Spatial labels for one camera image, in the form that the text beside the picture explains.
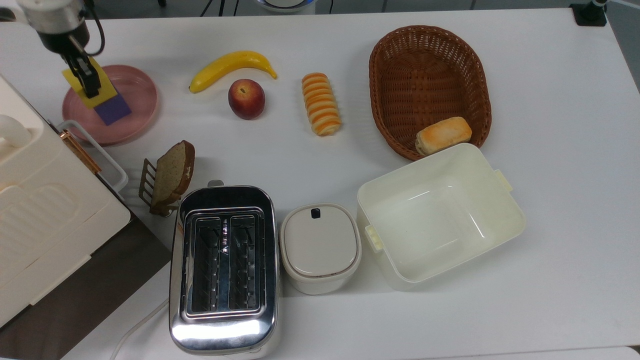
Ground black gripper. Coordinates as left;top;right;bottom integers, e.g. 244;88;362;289
35;19;102;99

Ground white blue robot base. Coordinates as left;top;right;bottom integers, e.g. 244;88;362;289
256;0;317;14

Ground pink plate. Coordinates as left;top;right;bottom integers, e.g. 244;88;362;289
62;64;160;147

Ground brown toast rack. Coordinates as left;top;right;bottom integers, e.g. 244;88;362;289
138;158;182;217

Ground toast slice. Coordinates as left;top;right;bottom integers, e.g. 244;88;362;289
149;140;196;211

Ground yellow banana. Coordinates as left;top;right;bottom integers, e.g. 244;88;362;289
188;50;278;94

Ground red peach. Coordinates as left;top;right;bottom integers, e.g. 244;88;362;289
228;78;267;121

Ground orange striped bread loaf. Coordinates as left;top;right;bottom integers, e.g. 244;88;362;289
301;72;343;137

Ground cream chrome toaster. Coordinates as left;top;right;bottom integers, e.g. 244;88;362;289
168;180;281;358

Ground small white lidded bin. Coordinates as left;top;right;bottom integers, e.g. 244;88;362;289
279;202;363;296

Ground brown wicker basket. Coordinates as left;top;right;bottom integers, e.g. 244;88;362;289
368;25;493;162

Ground golden bread roll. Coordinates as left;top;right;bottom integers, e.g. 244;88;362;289
415;116;473;156

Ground white plastic open box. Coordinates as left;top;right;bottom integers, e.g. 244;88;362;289
356;143;527;292

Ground black table clamp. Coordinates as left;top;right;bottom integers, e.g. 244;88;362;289
569;0;610;27

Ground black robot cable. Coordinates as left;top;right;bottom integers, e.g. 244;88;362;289
81;0;107;57

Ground white toaster cord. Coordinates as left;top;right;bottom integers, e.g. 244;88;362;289
109;298;171;360

